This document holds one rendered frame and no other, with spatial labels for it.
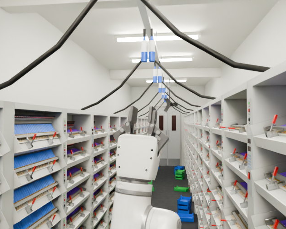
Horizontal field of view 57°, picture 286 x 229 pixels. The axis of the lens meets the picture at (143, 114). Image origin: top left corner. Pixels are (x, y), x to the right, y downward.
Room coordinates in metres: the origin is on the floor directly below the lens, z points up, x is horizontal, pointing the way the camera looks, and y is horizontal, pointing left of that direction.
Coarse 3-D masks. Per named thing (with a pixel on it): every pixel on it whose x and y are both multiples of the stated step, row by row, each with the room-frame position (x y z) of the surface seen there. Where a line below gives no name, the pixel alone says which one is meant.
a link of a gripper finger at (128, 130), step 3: (126, 123) 0.64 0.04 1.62; (129, 123) 0.64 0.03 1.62; (126, 126) 0.64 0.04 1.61; (129, 126) 0.63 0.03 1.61; (126, 129) 0.63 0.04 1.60; (129, 129) 0.63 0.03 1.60; (132, 129) 0.65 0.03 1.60; (126, 132) 0.63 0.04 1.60; (129, 132) 0.63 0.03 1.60; (132, 132) 0.65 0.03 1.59
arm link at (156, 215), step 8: (152, 208) 0.58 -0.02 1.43; (160, 208) 0.58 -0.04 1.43; (152, 216) 0.55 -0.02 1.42; (160, 216) 0.55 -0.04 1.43; (168, 216) 0.55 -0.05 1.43; (176, 216) 0.56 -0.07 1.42; (152, 224) 0.54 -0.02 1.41; (160, 224) 0.53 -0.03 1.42; (168, 224) 0.53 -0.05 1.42; (176, 224) 0.54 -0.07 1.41
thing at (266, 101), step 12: (252, 96) 1.18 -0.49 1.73; (264, 96) 1.18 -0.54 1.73; (276, 96) 1.17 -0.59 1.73; (252, 108) 1.18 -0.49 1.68; (264, 108) 1.18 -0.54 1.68; (276, 108) 1.17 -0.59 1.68; (252, 120) 1.19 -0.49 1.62; (264, 120) 1.18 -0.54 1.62; (252, 144) 1.19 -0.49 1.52; (252, 156) 1.19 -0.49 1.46; (264, 156) 1.18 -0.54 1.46; (276, 156) 1.17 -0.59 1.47; (252, 168) 1.19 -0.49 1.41; (252, 180) 1.20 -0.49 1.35; (252, 204) 1.20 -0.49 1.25; (264, 204) 1.18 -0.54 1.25; (252, 228) 1.20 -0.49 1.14
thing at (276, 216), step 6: (276, 210) 1.17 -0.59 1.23; (252, 216) 1.18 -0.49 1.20; (258, 216) 1.18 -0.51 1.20; (264, 216) 1.18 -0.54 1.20; (270, 216) 1.17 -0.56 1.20; (276, 216) 1.17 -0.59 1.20; (282, 216) 1.17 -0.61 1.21; (252, 222) 1.18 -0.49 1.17; (258, 222) 1.18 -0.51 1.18; (264, 222) 1.18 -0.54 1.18; (270, 222) 1.16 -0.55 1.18; (276, 222) 1.02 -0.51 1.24; (282, 222) 1.12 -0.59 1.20; (258, 228) 1.16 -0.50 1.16; (264, 228) 1.15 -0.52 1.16; (270, 228) 1.12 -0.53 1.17; (276, 228) 1.11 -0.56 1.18; (282, 228) 1.05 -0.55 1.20
